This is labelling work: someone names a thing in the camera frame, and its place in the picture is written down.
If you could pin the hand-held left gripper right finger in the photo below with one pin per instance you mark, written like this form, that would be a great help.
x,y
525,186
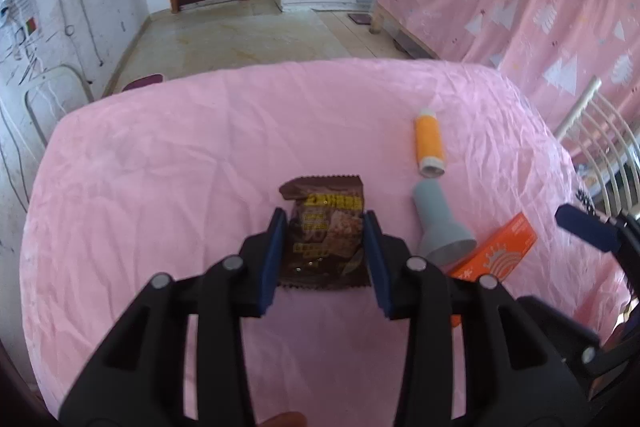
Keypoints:
x,y
377,267

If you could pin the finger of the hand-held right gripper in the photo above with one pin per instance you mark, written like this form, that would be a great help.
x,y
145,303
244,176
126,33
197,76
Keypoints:
x,y
585,227
565,332

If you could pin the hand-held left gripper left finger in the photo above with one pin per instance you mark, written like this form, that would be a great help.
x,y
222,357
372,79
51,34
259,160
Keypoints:
x,y
272,267

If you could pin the brown snack packet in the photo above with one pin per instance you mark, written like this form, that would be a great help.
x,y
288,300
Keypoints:
x,y
325,227

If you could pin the person's left hand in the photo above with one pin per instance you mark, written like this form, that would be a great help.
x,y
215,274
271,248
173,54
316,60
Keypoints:
x,y
282,421

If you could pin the grey flashlight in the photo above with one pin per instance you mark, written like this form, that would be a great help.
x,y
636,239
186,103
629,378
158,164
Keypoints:
x,y
440,227

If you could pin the orange cardboard box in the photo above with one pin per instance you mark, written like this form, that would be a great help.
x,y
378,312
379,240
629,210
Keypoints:
x,y
500,252

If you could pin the white drying rack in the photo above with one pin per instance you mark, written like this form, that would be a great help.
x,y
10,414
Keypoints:
x,y
582,99

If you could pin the orange and white bottle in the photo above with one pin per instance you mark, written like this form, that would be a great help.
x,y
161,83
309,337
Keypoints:
x,y
429,142

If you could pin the pink tablecloth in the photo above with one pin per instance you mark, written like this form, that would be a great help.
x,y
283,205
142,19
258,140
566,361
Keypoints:
x,y
175,157

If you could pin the wooden bed leg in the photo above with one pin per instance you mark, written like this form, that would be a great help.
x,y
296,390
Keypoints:
x,y
378,19

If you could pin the small dark floor mat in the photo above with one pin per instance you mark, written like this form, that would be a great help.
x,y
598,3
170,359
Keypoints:
x,y
358,18

